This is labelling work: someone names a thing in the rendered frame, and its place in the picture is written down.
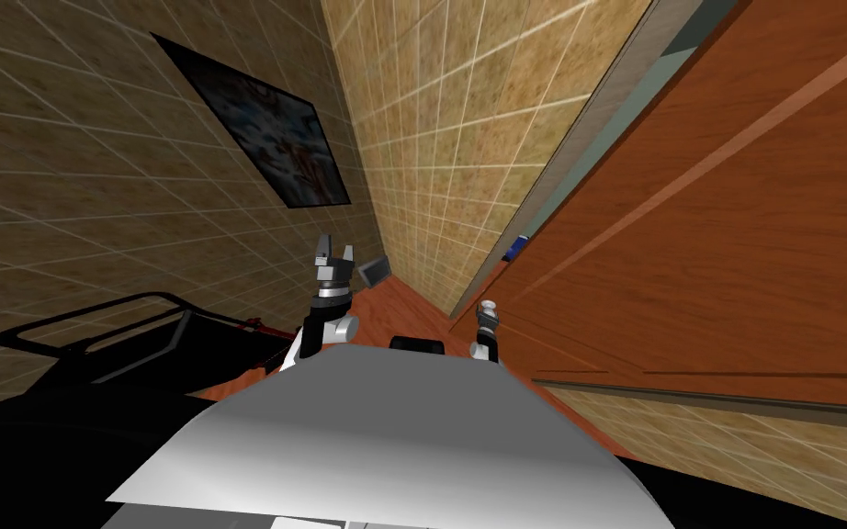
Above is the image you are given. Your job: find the black frame furniture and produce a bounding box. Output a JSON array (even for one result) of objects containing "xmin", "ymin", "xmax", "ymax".
[{"xmin": 0, "ymin": 291, "xmax": 299, "ymax": 401}]

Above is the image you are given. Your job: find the brown wooden door leaf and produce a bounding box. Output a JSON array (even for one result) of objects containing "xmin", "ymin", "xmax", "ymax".
[{"xmin": 449, "ymin": 0, "xmax": 847, "ymax": 433}]

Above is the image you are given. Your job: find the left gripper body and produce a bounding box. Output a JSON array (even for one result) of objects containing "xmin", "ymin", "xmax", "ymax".
[{"xmin": 313, "ymin": 253, "xmax": 356, "ymax": 287}]

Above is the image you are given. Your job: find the small grey box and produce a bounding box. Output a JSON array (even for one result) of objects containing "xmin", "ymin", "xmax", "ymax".
[{"xmin": 356, "ymin": 256, "xmax": 393, "ymax": 289}]

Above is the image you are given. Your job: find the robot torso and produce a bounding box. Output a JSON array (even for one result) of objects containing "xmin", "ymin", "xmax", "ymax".
[{"xmin": 102, "ymin": 334, "xmax": 680, "ymax": 529}]

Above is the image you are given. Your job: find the dark framed wall picture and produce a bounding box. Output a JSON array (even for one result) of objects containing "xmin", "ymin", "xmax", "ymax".
[{"xmin": 150, "ymin": 32, "xmax": 353, "ymax": 211}]

